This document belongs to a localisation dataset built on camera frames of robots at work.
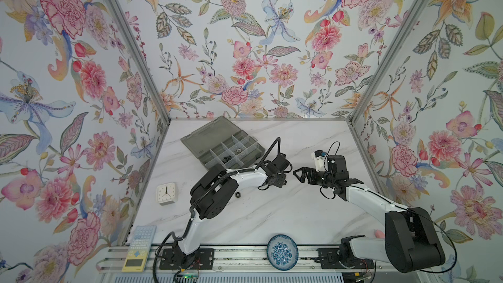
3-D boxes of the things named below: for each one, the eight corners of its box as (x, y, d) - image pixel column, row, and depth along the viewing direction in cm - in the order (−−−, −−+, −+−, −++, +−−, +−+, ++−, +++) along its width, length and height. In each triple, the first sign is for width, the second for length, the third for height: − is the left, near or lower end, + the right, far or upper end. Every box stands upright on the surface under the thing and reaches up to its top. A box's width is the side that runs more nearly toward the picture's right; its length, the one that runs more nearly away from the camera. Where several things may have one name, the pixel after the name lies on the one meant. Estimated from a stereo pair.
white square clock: (158, 207, 89) (155, 204, 86) (159, 188, 95) (157, 185, 92) (175, 203, 90) (173, 200, 87) (176, 185, 96) (173, 181, 93)
